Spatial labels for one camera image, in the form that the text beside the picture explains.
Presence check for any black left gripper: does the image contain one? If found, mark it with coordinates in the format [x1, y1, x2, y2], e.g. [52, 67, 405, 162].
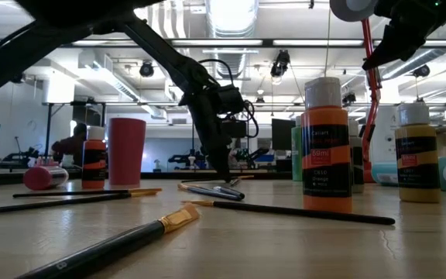
[180, 83, 249, 182]

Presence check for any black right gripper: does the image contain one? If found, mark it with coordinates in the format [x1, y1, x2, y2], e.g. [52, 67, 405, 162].
[362, 0, 446, 70]

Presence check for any green paint bottle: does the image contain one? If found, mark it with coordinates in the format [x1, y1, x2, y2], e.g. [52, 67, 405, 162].
[290, 115, 304, 182]

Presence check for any long black paintbrush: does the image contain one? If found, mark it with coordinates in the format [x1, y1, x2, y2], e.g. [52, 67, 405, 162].
[180, 199, 396, 226]

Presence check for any small yellow ochre paint bottle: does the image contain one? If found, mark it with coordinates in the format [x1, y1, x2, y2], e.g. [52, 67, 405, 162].
[394, 101, 442, 204]

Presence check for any red plastic cup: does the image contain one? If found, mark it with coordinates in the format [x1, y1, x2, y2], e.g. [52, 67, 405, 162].
[108, 118, 147, 186]

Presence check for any small white paint bottle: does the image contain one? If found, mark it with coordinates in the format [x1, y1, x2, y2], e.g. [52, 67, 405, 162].
[348, 119, 365, 194]

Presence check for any teal paint bottle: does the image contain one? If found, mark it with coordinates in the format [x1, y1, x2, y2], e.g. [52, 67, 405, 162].
[370, 157, 446, 192]

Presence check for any black paintbrush gold ferrule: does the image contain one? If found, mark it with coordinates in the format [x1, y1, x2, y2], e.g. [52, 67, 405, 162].
[0, 191, 158, 217]

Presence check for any small orange paint bottle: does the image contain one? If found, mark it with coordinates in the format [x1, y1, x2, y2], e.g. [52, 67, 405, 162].
[300, 76, 354, 215]

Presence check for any small red-orange paint bottle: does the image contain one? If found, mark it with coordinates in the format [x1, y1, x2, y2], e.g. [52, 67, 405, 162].
[81, 126, 108, 190]

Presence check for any magenta paint bottle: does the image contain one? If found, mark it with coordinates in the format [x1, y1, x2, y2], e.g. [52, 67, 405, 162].
[22, 165, 70, 191]

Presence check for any black ceiling spotlight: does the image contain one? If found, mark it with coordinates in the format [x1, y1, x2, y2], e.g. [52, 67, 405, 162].
[139, 60, 156, 78]
[413, 64, 431, 78]

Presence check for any thin black paintbrush tan tip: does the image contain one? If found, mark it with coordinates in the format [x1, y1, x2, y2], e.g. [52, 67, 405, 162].
[177, 183, 245, 202]

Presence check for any red desk lamp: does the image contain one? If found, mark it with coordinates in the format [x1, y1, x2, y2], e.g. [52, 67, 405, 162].
[329, 0, 383, 184]

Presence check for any black monitor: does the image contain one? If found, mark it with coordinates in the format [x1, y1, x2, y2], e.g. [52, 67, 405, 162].
[271, 118, 297, 152]

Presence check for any black overhead beam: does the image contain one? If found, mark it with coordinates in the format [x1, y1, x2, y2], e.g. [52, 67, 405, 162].
[0, 37, 446, 49]

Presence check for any wide flat black paintbrush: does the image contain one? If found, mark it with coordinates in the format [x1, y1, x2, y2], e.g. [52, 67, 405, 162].
[13, 203, 201, 279]

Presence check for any person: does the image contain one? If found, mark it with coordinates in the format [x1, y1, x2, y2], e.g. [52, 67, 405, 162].
[50, 122, 88, 168]

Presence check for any pink bottle set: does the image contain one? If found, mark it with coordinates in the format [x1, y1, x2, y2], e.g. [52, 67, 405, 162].
[35, 155, 60, 168]

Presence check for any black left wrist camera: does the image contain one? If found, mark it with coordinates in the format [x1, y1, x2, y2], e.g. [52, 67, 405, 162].
[215, 84, 246, 115]

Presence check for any silver ventilation duct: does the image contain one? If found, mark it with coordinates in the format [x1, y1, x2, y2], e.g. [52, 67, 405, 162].
[203, 0, 261, 78]

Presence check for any black hanging camera mount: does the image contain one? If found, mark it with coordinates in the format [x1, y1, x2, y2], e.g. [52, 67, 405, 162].
[269, 49, 292, 78]

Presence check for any black background rig frame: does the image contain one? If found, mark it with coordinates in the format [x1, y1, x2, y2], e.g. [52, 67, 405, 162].
[43, 100, 108, 171]

